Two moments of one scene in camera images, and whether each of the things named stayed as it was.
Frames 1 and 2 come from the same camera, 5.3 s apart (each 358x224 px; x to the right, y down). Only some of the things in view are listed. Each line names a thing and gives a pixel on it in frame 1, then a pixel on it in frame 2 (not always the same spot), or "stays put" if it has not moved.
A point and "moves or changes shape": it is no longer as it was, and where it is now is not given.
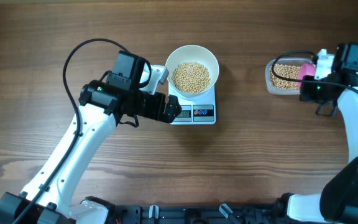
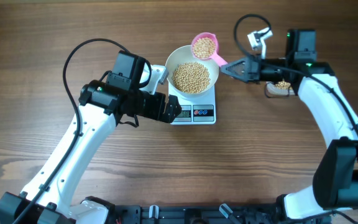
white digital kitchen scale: [195, 112] stays put
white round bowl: [193, 70] stays put
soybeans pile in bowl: [191, 77] stays put
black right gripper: [307, 93] -> [252, 70]
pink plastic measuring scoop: [306, 70] moves or changes shape
